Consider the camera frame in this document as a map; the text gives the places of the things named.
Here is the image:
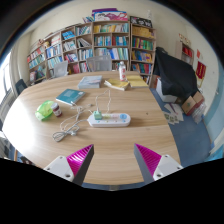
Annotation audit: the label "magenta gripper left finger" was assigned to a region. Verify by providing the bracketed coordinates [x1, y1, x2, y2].
[44, 144, 94, 186]

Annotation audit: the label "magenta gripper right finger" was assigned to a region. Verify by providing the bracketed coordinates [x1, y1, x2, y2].
[134, 144, 182, 184]

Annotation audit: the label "green charger plug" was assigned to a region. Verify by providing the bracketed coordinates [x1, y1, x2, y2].
[93, 111, 102, 120]

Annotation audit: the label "papers on floor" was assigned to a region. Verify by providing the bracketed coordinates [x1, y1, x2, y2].
[163, 103, 184, 125]

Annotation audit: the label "white power strip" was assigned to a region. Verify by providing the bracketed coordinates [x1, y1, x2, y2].
[87, 113, 131, 128]

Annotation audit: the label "small red-label jar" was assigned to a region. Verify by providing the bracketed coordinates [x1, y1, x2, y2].
[51, 103, 62, 117]

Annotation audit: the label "green plastic container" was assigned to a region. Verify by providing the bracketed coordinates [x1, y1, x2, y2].
[35, 100, 53, 121]

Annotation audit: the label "white storage box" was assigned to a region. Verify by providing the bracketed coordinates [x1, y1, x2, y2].
[156, 78, 177, 103]

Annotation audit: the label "teal book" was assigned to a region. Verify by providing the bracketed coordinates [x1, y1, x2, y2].
[56, 89, 85, 105]

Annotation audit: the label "cardboard box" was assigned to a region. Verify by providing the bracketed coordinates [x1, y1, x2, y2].
[181, 91, 204, 116]

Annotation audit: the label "grey book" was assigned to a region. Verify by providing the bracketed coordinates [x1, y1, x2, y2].
[78, 76, 102, 89]

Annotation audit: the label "yellow notepad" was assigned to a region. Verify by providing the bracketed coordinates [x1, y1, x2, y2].
[127, 75, 148, 88]

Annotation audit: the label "yellow book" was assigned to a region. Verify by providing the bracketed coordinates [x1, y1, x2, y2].
[104, 79, 129, 91]

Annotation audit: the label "black cloth-covered object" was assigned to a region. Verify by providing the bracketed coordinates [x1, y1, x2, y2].
[154, 47, 198, 99]

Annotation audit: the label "dark blue chair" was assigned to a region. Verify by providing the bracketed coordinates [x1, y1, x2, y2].
[15, 79, 27, 95]

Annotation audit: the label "grey chair at left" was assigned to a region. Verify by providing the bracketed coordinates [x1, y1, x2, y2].
[54, 61, 68, 78]

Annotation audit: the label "white pink bottle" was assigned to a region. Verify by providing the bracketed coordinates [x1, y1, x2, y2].
[119, 61, 127, 81]

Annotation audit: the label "grey mesh chair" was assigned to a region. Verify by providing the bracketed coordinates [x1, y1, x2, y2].
[87, 55, 112, 72]

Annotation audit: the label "wooden bookshelf with books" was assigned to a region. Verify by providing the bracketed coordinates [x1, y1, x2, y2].
[27, 21, 156, 84]

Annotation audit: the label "white charger cable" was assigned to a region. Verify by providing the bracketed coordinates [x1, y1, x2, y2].
[51, 88, 112, 143]

